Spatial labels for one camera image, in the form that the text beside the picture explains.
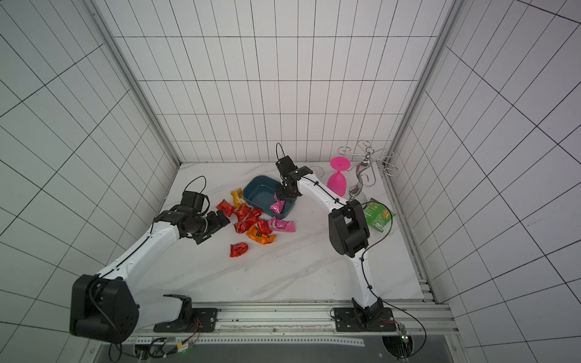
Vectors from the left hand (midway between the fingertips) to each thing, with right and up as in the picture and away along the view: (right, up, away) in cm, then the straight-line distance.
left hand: (220, 230), depth 84 cm
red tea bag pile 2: (+7, 0, +8) cm, 10 cm away
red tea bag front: (+6, -8, +2) cm, 10 cm away
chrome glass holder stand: (+56, +24, +1) cm, 61 cm away
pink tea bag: (+23, 0, +10) cm, 25 cm away
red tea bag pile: (+9, +3, +13) cm, 16 cm away
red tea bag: (-1, +7, +14) cm, 15 cm away
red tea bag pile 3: (+16, 0, +8) cm, 18 cm away
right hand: (+20, +13, +11) cm, 26 cm away
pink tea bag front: (+22, +8, +12) cm, 26 cm away
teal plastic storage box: (+11, +13, +28) cm, 33 cm away
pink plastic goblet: (+45, +19, +1) cm, 49 cm away
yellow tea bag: (+3, +11, +16) cm, 20 cm away
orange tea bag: (+12, -3, +7) cm, 14 cm away
